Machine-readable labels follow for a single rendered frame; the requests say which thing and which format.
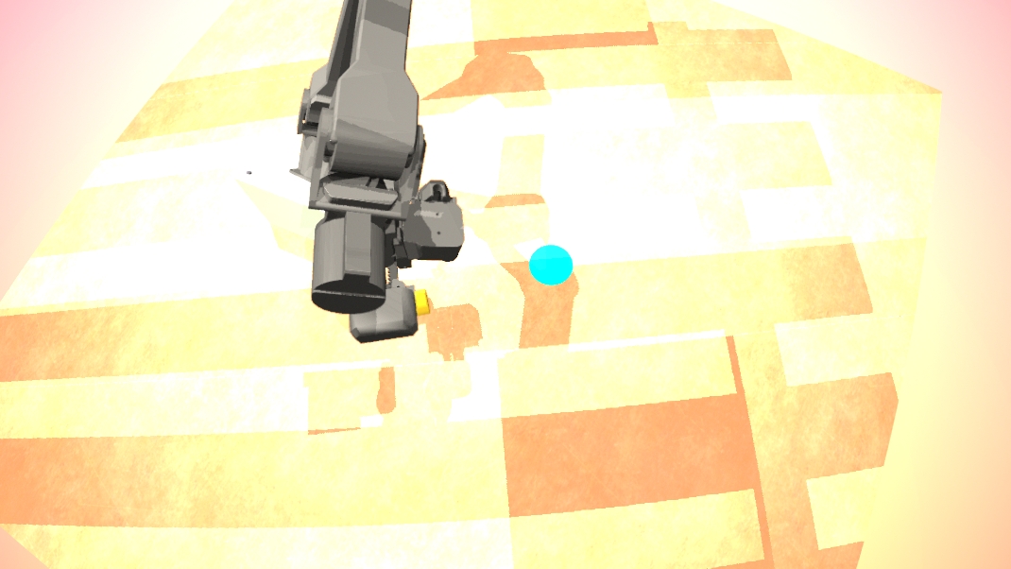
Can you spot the cyan circle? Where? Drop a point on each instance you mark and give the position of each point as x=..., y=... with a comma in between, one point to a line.
x=551, y=265

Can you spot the yellow cylinder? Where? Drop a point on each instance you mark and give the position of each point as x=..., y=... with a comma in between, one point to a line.
x=422, y=303

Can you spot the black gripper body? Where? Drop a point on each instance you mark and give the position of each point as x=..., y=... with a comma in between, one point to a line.
x=398, y=317

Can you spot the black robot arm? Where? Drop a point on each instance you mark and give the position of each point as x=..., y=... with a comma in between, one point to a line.
x=361, y=126

